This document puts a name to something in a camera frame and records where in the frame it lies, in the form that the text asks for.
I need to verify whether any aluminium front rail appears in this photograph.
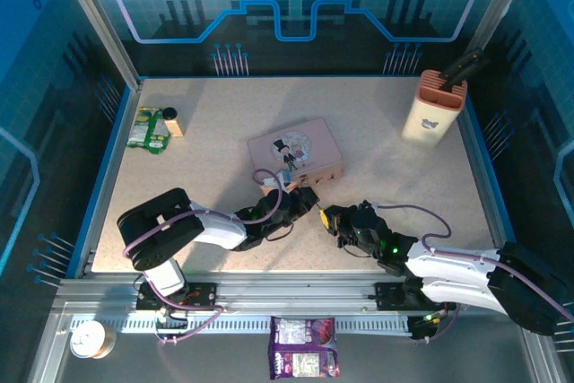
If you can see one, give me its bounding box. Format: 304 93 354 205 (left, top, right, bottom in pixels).
52 269 535 313

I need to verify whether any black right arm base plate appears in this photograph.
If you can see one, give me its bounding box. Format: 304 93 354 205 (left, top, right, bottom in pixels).
373 281 457 312

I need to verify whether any white slotted cable tray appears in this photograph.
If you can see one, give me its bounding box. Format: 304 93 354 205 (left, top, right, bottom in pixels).
70 315 412 335

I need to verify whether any small wooden block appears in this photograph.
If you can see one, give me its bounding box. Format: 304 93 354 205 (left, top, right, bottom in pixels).
162 118 186 138

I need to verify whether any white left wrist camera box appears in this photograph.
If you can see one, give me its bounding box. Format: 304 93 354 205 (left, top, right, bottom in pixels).
261 169 293 190

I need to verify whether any cream and pink knife block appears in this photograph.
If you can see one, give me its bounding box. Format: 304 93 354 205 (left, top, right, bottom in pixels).
400 69 469 148

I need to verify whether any black knife handle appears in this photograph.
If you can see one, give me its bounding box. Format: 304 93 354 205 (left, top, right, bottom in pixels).
439 47 489 89

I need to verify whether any green and white snack packet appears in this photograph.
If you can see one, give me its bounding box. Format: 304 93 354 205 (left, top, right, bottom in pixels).
126 106 173 156

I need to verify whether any purple snack bag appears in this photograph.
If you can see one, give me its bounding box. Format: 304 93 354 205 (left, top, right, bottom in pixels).
267 316 341 381

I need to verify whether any pink tin box with couple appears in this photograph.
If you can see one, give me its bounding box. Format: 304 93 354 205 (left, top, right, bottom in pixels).
246 117 346 194

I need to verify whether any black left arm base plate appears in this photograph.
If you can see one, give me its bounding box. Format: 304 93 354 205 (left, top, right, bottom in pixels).
135 283 220 311

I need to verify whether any aluminium frame post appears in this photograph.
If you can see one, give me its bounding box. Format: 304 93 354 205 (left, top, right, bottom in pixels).
48 0 144 91
465 0 540 62

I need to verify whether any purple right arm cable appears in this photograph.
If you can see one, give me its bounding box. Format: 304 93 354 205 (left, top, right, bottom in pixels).
373 203 574 346

